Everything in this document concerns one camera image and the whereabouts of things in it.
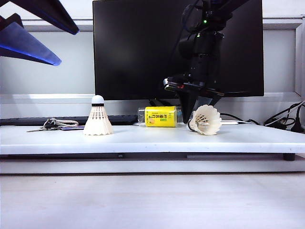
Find white raised desk board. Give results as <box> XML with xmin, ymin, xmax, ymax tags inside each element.
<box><xmin>0</xmin><ymin>123</ymin><xmax>305</xmax><ymax>156</ymax></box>

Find shuttlecock with green cork sticker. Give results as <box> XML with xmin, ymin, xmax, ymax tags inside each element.
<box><xmin>83</xmin><ymin>94</ymin><xmax>114</xmax><ymax>137</ymax></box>

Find tangled black cables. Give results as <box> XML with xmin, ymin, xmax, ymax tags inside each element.
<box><xmin>263</xmin><ymin>100</ymin><xmax>305</xmax><ymax>128</ymax></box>

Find white cable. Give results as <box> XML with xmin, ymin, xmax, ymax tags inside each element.
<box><xmin>237</xmin><ymin>100</ymin><xmax>305</xmax><ymax>126</ymax></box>

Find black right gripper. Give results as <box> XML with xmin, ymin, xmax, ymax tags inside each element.
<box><xmin>177</xmin><ymin>32</ymin><xmax>226</xmax><ymax>125</ymax></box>

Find white cord key loop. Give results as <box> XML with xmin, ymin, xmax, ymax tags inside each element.
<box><xmin>52</xmin><ymin>120</ymin><xmax>80</xmax><ymax>128</ymax></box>

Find black power plug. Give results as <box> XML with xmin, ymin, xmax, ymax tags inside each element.
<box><xmin>289</xmin><ymin>104</ymin><xmax>305</xmax><ymax>134</ymax></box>

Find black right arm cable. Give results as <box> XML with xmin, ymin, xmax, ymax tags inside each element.
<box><xmin>182</xmin><ymin>3</ymin><xmax>204</xmax><ymax>33</ymax></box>

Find white feather shuttlecock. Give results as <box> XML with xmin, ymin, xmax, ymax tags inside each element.
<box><xmin>188</xmin><ymin>104</ymin><xmax>223</xmax><ymax>137</ymax></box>

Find plastic bottle with yellow label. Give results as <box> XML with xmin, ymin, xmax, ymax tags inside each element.
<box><xmin>137</xmin><ymin>106</ymin><xmax>189</xmax><ymax>128</ymax></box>

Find blue card tag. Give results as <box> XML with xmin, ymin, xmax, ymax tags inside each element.
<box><xmin>59</xmin><ymin>125</ymin><xmax>86</xmax><ymax>132</ymax></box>

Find grey aluminium partition frame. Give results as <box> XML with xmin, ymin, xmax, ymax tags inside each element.
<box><xmin>0</xmin><ymin>14</ymin><xmax>305</xmax><ymax>106</ymax></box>

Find black computer monitor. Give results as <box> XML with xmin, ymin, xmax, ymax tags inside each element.
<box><xmin>92</xmin><ymin>0</ymin><xmax>264</xmax><ymax>101</ymax></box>

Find thin black cable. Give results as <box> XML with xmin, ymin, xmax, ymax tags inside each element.
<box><xmin>221</xmin><ymin>113</ymin><xmax>261</xmax><ymax>126</ymax></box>

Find black keyboard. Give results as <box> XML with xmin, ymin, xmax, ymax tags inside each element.
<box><xmin>0</xmin><ymin>115</ymin><xmax>139</xmax><ymax>127</ymax></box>

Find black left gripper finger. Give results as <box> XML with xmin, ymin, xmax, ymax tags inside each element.
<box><xmin>0</xmin><ymin>13</ymin><xmax>62</xmax><ymax>67</ymax></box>
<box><xmin>10</xmin><ymin>0</ymin><xmax>80</xmax><ymax>36</ymax></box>

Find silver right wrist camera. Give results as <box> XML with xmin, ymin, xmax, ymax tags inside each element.
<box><xmin>163</xmin><ymin>77</ymin><xmax>183</xmax><ymax>92</ymax></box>

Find bunch of metal keys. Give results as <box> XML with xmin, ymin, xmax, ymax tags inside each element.
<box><xmin>25</xmin><ymin>118</ymin><xmax>59</xmax><ymax>134</ymax></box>

